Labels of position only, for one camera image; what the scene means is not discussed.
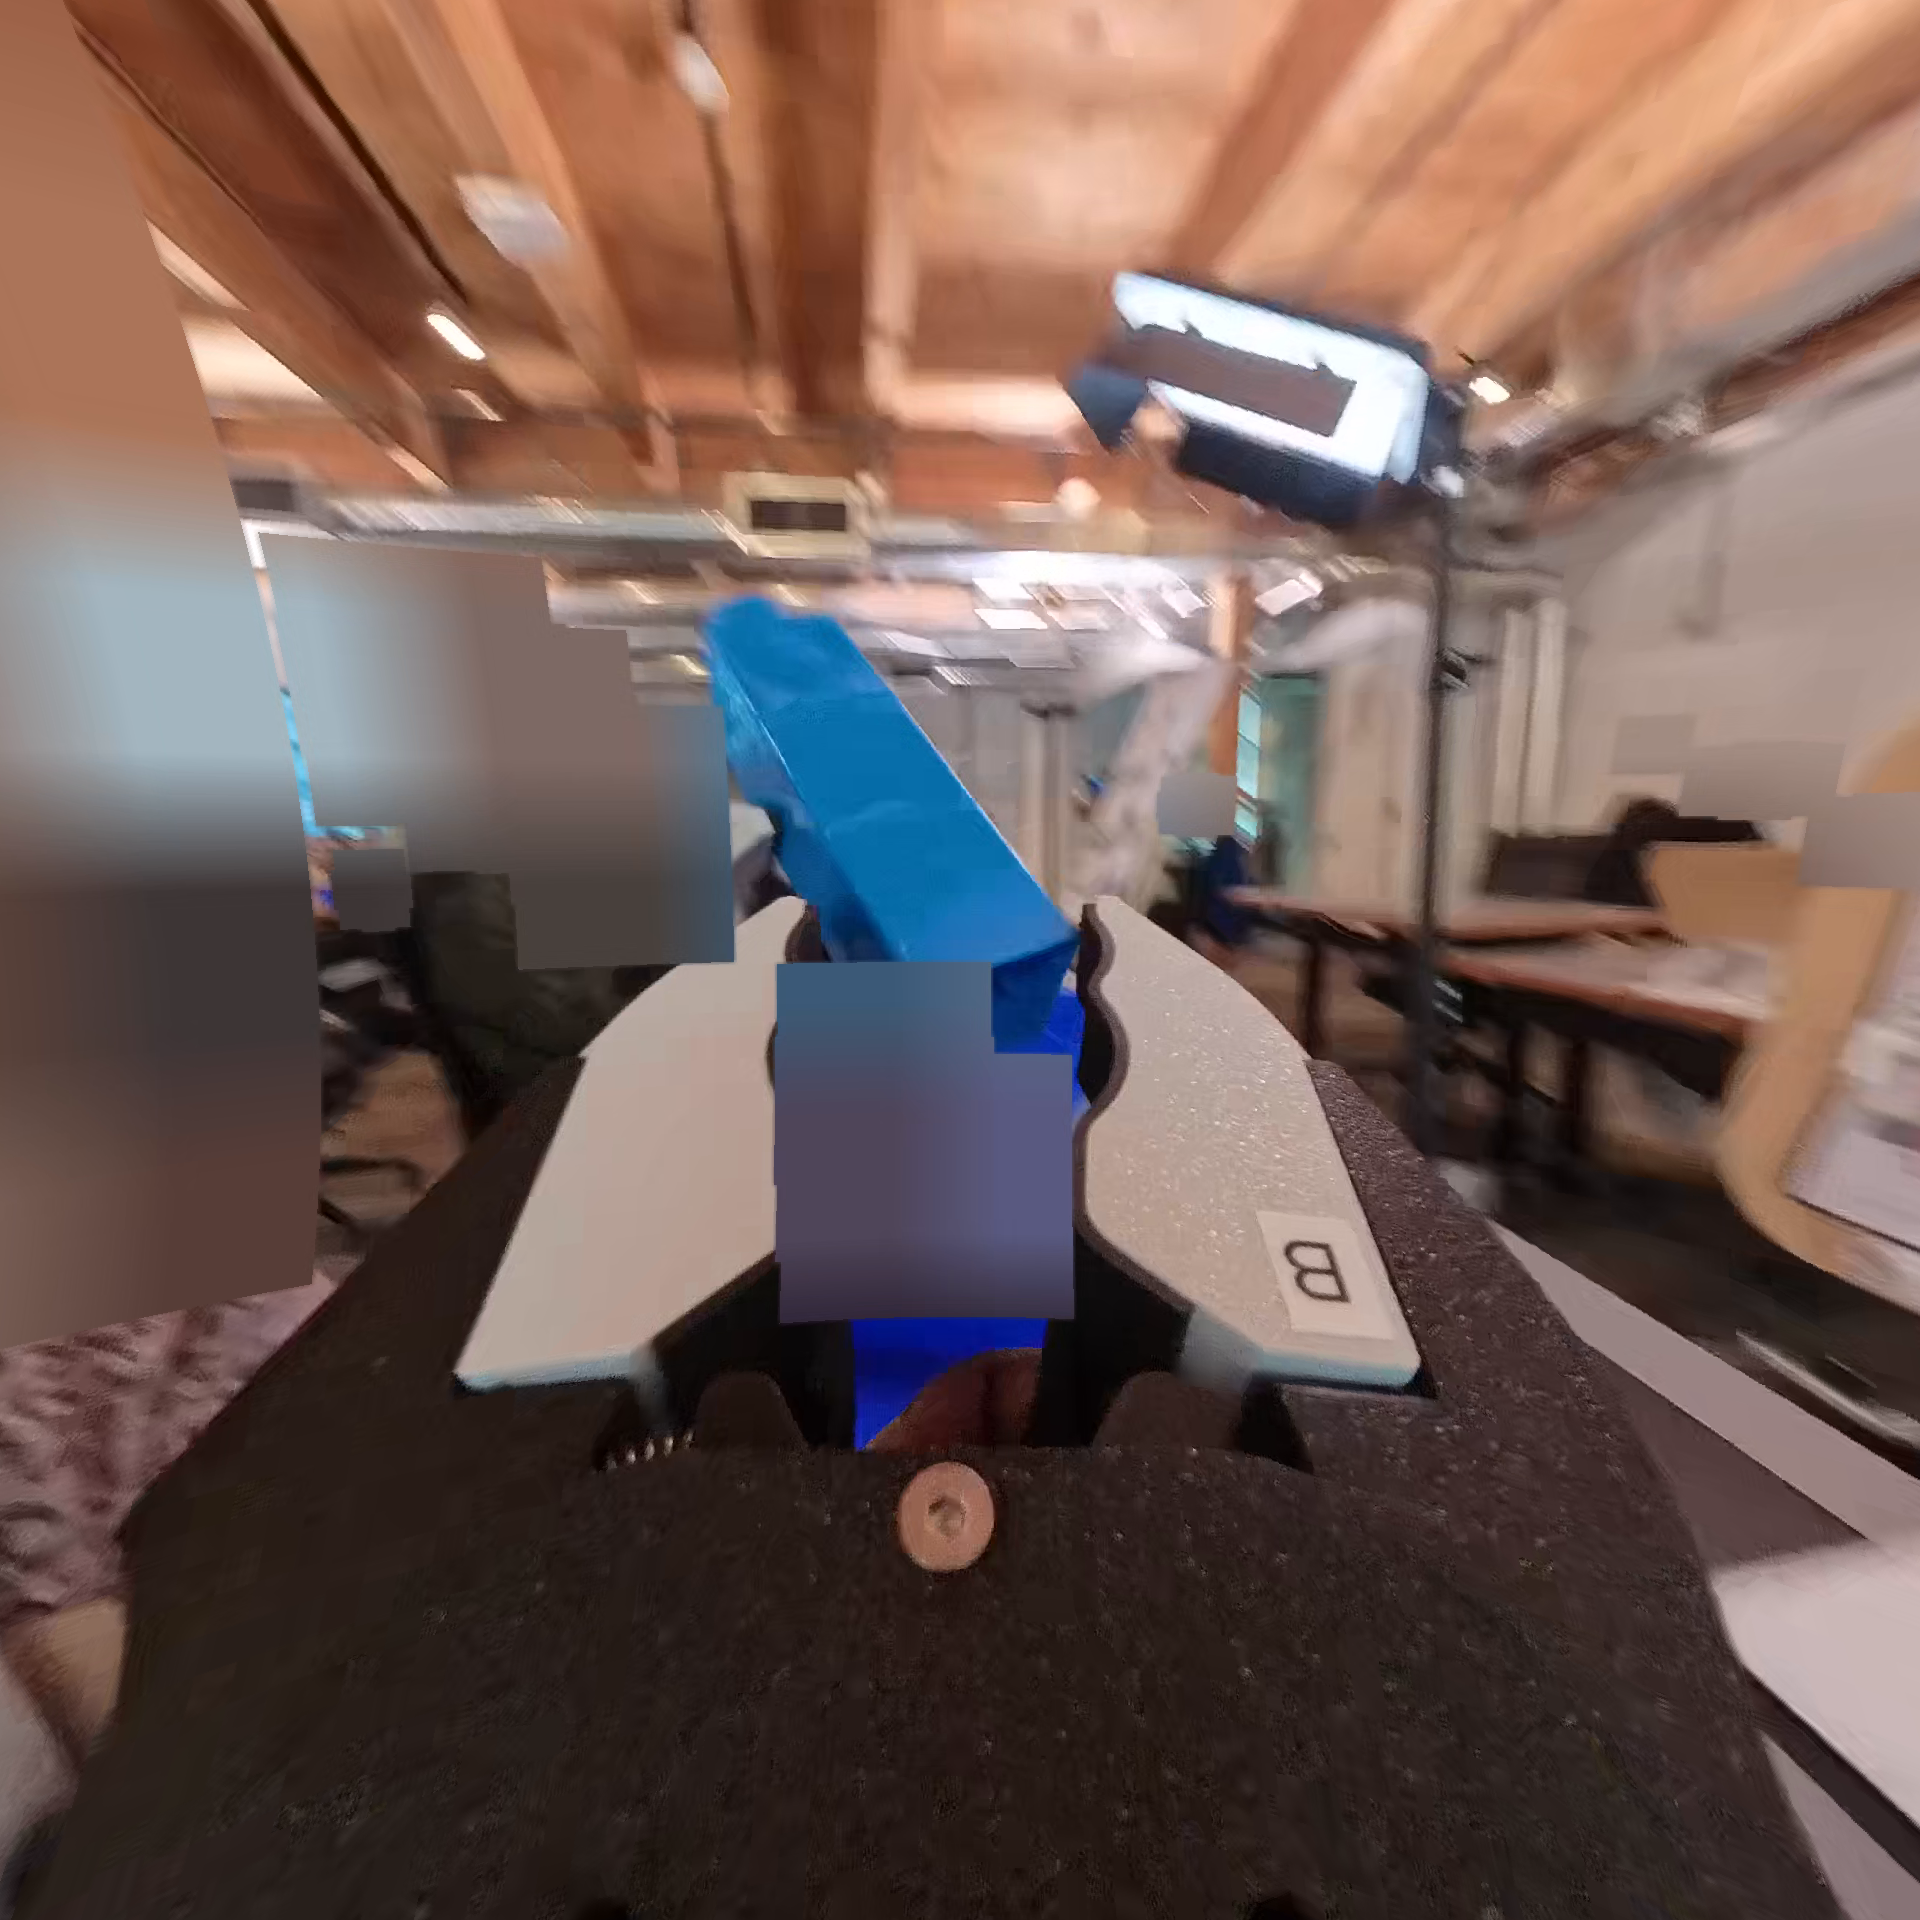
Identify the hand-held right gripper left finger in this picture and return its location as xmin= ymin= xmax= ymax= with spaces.
xmin=452 ymin=897 xmax=858 ymax=1454

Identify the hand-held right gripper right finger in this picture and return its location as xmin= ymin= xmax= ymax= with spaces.
xmin=1043 ymin=897 xmax=1424 ymax=1454

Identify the blue mega block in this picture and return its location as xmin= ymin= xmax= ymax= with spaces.
xmin=701 ymin=593 xmax=917 ymax=781
xmin=750 ymin=704 xmax=1021 ymax=902
xmin=815 ymin=816 xmax=1085 ymax=1052

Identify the person's right hand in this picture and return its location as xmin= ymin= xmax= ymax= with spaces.
xmin=878 ymin=1346 xmax=1046 ymax=1451

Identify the wooden office desk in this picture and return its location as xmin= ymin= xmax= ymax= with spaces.
xmin=1431 ymin=938 xmax=1788 ymax=1172
xmin=1219 ymin=882 xmax=1674 ymax=1052

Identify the instruction poster on stand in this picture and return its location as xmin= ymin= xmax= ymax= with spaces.
xmin=1714 ymin=749 xmax=1920 ymax=1315

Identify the wooden backing board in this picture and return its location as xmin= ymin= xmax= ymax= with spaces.
xmin=1638 ymin=838 xmax=1808 ymax=963

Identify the white air vent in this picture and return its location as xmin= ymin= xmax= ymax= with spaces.
xmin=724 ymin=470 xmax=872 ymax=539

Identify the LED light panel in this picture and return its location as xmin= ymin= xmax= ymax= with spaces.
xmin=1068 ymin=269 xmax=1466 ymax=529

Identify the white ceiling device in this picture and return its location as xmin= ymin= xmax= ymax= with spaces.
xmin=451 ymin=172 xmax=571 ymax=257

